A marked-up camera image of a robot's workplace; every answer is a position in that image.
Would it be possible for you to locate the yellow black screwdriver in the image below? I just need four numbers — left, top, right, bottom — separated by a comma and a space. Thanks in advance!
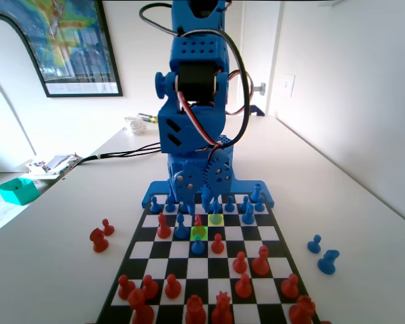
137, 112, 160, 125

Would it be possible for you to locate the white card with coloured dots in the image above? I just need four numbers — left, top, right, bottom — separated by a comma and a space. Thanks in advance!
25, 160, 48, 176

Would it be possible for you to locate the red white servo wire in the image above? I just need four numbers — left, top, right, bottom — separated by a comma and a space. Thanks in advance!
175, 90, 223, 153

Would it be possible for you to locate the white crumpled paper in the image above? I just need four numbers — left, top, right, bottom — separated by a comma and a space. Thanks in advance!
123, 116, 149, 136

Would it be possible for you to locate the blue arm base plate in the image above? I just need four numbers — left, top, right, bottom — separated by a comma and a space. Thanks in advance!
140, 175, 278, 209

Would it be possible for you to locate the red chess queen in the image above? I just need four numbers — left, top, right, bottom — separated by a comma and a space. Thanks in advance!
210, 291, 234, 324

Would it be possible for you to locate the red chess king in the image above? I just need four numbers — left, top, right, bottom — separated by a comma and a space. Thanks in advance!
185, 294, 208, 324

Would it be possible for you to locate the black framed map poster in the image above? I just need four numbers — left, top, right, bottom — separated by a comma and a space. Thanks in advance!
0, 0, 124, 99

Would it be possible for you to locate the grey white packet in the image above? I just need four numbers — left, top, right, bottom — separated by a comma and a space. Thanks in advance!
43, 152, 84, 175

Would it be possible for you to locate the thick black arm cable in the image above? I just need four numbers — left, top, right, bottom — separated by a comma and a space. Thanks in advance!
138, 2, 251, 149

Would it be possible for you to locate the black and white chessboard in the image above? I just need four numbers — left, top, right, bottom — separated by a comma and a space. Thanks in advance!
94, 192, 322, 324

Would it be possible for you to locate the white wall switch plate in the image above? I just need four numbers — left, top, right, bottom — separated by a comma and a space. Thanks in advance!
281, 74, 296, 99

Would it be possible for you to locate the teal plastic box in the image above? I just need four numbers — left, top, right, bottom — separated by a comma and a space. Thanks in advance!
0, 178, 41, 207

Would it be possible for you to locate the white door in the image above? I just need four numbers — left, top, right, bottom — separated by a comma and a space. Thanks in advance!
241, 0, 281, 117

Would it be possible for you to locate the black power cable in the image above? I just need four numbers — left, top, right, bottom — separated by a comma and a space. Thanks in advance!
74, 140, 163, 167
74, 145, 163, 168

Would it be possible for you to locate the red chess rook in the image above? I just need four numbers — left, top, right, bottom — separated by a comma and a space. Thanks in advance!
127, 288, 155, 324
288, 294, 317, 324

